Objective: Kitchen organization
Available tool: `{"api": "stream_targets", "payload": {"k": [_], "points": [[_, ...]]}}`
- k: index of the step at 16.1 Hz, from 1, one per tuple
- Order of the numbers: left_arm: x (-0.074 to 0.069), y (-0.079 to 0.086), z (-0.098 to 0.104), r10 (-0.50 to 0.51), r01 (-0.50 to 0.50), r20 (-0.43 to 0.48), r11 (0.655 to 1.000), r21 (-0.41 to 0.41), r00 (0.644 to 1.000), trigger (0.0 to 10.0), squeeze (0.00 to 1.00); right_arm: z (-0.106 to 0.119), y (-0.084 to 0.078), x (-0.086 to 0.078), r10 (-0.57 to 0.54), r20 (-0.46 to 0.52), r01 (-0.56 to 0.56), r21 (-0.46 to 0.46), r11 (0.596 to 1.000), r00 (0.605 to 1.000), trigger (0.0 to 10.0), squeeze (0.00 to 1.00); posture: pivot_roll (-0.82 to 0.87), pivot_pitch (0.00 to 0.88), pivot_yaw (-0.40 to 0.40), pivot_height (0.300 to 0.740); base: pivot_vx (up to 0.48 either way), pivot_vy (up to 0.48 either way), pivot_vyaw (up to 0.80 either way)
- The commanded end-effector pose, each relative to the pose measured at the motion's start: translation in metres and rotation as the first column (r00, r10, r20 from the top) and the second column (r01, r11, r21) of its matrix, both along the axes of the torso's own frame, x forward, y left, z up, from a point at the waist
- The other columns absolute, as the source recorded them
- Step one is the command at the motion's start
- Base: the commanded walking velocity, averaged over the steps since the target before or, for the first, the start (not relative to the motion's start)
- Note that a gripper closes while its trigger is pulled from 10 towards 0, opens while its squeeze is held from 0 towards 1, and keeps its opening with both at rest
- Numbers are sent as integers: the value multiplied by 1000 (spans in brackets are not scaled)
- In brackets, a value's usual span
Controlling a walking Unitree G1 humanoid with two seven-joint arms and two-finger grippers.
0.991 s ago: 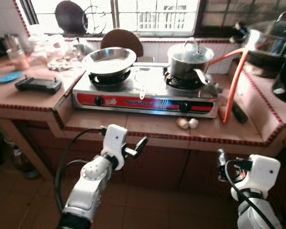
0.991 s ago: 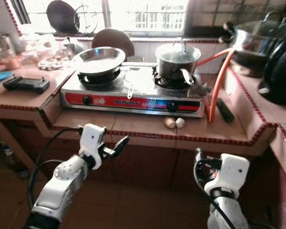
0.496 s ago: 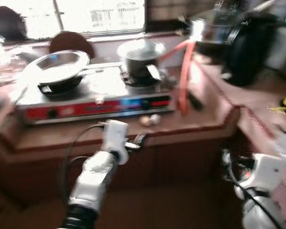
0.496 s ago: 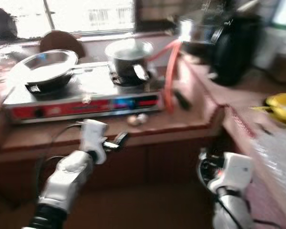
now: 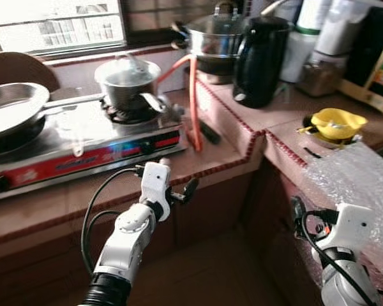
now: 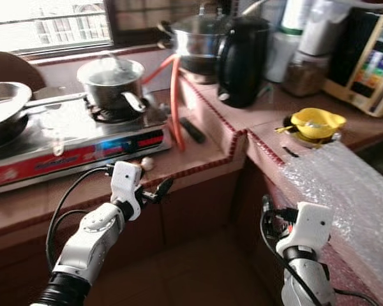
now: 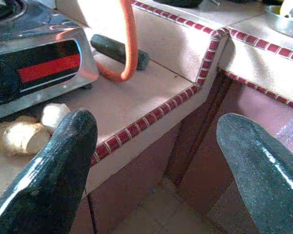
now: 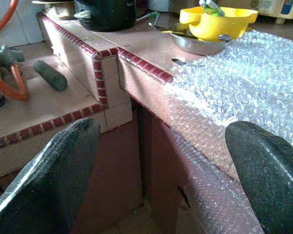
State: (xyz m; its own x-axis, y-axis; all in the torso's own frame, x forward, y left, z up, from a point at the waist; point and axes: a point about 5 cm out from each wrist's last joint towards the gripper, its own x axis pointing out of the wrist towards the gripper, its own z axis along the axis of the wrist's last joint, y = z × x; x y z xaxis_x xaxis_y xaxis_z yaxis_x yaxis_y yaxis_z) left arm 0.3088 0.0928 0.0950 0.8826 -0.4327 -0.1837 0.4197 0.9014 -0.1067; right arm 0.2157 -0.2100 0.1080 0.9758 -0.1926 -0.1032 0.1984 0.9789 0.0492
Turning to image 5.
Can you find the brown filled jar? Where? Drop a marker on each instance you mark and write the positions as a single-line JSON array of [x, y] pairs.
[[319, 76]]

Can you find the small white round bulb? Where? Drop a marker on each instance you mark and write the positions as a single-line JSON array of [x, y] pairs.
[[165, 162]]

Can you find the steel gas stove red front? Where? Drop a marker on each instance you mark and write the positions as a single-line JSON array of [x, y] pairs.
[[83, 150]]

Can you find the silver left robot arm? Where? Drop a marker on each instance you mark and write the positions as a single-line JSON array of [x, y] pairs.
[[124, 245]]

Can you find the short black cylinder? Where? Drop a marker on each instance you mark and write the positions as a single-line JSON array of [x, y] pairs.
[[209, 132]]

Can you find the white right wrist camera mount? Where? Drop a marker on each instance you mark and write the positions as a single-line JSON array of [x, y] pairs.
[[348, 226]]

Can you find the black electric kettle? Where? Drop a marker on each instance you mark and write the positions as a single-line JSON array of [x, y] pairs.
[[262, 64]]

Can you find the yellow plastic bowl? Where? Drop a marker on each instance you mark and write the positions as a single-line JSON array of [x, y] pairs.
[[337, 121]]

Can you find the barred window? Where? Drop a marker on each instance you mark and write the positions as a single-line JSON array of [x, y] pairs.
[[51, 25]]

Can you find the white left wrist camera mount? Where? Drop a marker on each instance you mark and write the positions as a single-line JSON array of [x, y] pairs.
[[155, 185]]

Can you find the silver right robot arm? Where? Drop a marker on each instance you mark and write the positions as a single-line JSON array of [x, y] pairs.
[[345, 290]]

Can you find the clear bubble wrap sheet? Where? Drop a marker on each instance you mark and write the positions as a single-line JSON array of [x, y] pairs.
[[357, 182]]

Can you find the white labelled bottle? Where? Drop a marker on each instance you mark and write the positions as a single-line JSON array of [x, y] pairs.
[[314, 14]]

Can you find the small steel pot with lid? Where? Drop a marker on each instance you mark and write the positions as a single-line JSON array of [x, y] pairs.
[[124, 89]]

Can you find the brown round wooden board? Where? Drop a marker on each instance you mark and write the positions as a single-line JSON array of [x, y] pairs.
[[19, 69]]

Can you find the translucent white container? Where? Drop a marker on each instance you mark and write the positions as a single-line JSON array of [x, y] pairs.
[[338, 29]]

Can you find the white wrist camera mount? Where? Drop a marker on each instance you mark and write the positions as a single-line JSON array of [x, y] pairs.
[[155, 185], [348, 226]]

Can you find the steel frying pan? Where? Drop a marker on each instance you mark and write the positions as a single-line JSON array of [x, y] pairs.
[[13, 108]]

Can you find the white canister green lid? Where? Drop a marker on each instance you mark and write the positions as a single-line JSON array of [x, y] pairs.
[[297, 57]]

